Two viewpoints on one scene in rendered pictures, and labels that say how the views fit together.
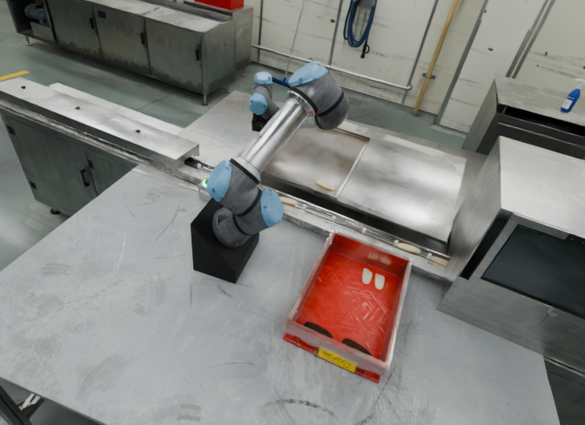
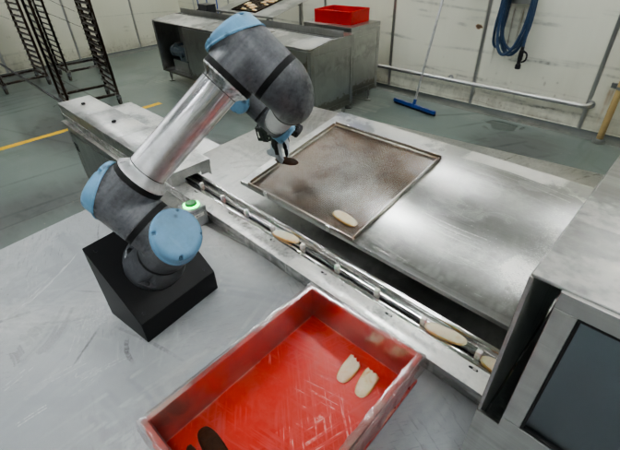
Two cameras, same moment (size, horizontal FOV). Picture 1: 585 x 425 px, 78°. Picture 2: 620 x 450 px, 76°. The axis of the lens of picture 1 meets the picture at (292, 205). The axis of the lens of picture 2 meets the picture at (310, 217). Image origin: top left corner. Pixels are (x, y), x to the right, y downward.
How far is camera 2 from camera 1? 0.70 m
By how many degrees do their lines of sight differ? 22
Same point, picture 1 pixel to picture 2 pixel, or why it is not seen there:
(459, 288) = (485, 436)
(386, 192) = (438, 235)
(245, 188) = (123, 202)
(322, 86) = (243, 47)
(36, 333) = not seen: outside the picture
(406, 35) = (585, 32)
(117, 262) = (40, 290)
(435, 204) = (522, 263)
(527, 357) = not seen: outside the picture
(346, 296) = (296, 397)
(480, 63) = not seen: outside the picture
